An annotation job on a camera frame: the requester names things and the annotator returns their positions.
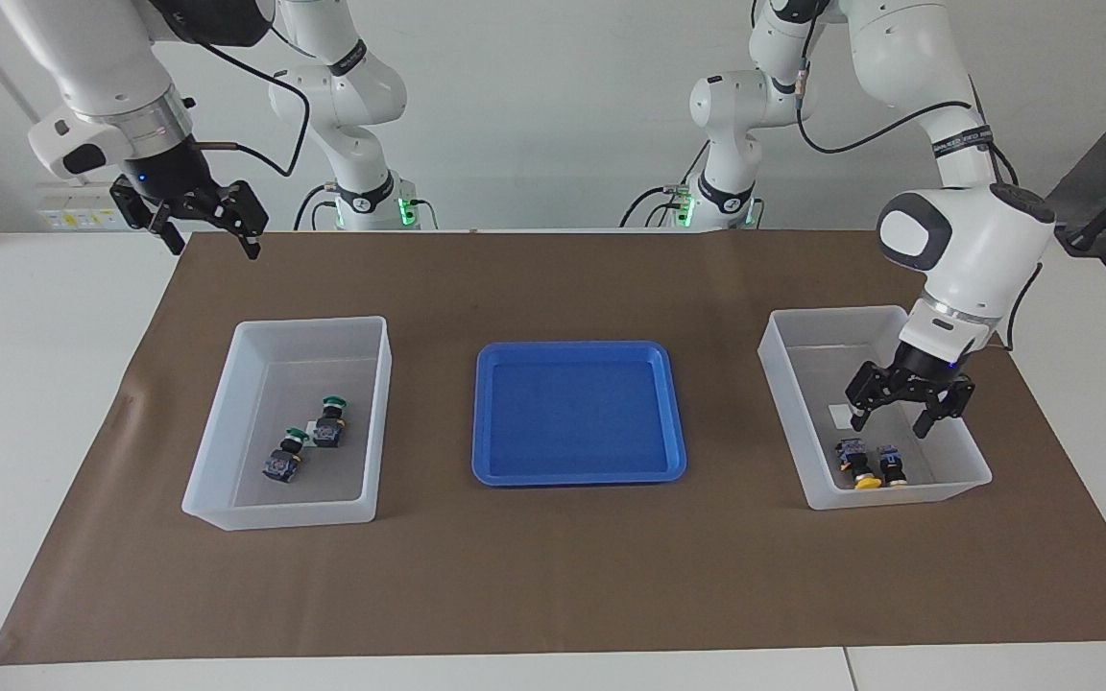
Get translucent white plastic box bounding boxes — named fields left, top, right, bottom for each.
left=757, top=305, right=994, bottom=512
left=180, top=316, right=393, bottom=532

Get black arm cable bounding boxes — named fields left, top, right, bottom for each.
left=191, top=38, right=312, bottom=179
left=796, top=17, right=1044, bottom=352

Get black base cable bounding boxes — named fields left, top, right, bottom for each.
left=292, top=185, right=339, bottom=231
left=618, top=185, right=690, bottom=229

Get white wall socket box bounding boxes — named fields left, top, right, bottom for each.
left=37, top=182, right=136, bottom=231

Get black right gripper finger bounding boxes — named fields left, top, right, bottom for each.
left=215, top=179, right=270, bottom=261
left=108, top=177, right=188, bottom=257

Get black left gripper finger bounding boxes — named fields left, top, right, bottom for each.
left=845, top=361, right=901, bottom=434
left=912, top=375, right=977, bottom=441

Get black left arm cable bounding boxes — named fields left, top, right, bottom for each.
left=796, top=17, right=1044, bottom=352

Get brown table mat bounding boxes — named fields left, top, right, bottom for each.
left=0, top=228, right=1106, bottom=665

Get blue plastic tray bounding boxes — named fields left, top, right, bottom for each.
left=471, top=341, right=688, bottom=488

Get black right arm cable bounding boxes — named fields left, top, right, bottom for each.
left=191, top=38, right=312, bottom=179

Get green push button switch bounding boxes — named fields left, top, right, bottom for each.
left=312, top=395, right=349, bottom=450
left=261, top=429, right=312, bottom=484

